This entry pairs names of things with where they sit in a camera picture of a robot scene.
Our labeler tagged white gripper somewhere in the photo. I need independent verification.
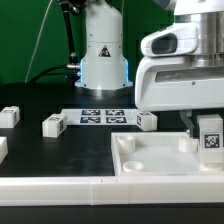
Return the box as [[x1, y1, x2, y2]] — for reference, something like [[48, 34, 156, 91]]
[[135, 23, 224, 137]]

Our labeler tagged white square tabletop part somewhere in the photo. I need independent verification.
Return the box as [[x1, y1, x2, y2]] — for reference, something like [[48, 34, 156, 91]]
[[111, 132, 224, 176]]

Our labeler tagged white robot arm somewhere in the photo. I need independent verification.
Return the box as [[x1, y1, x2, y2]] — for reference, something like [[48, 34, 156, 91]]
[[76, 0, 224, 128]]

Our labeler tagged white base tag plate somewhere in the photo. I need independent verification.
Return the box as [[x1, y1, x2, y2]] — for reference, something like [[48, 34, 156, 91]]
[[61, 109, 149, 125]]

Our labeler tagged white front fence bar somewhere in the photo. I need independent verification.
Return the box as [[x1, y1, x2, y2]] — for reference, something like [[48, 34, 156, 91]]
[[0, 175, 224, 206]]

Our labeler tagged black thick cable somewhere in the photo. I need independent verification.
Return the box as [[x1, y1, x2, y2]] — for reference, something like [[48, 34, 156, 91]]
[[25, 63, 82, 84]]

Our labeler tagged thin white cable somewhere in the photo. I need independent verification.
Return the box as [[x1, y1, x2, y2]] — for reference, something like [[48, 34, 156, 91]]
[[24, 0, 54, 83]]

